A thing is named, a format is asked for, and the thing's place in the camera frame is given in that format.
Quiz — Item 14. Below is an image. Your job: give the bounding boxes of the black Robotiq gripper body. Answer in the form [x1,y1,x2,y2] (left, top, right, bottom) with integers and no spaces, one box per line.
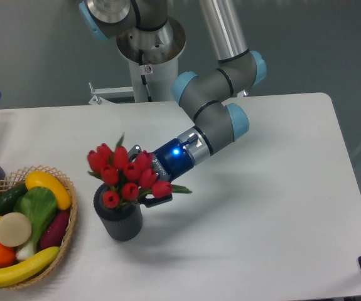
[152,138,194,182]

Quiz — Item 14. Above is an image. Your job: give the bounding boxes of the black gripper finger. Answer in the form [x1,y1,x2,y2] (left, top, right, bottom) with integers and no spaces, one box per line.
[136,193,173,208]
[128,144,143,162]

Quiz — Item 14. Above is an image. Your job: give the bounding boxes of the red tulip bouquet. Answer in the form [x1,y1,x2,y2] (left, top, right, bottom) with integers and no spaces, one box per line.
[87,136,191,211]

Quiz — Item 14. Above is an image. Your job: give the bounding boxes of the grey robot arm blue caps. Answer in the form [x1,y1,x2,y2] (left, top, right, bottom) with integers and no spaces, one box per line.
[79,1,266,209]

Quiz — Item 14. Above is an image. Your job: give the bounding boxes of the dark grey ribbed vase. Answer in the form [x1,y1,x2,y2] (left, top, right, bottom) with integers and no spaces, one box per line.
[94,184,143,241]

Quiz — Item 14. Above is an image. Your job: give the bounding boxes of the purple sweet potato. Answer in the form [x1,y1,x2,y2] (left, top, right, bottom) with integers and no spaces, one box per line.
[39,211,70,250]

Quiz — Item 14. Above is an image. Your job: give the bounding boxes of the yellow squash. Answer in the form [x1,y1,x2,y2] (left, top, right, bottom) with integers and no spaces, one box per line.
[24,171,72,211]

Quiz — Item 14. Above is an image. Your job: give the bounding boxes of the green bok choy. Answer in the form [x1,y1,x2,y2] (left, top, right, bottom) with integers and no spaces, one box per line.
[14,187,57,261]

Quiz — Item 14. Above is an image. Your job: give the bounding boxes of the woven wicker basket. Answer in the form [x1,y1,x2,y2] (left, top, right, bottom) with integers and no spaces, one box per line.
[0,166,78,289]

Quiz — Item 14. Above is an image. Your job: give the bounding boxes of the beige round slice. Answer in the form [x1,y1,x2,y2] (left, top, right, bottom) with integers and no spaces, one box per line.
[0,212,32,247]

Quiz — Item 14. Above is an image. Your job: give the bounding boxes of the green cucumber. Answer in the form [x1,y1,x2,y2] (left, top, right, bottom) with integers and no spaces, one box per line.
[0,184,28,216]

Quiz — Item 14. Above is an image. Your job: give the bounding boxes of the yellow banana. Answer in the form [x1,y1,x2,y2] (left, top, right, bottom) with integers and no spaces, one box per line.
[0,246,60,287]

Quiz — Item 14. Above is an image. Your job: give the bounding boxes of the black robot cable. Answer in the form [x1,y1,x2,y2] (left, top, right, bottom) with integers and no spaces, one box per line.
[137,49,153,102]

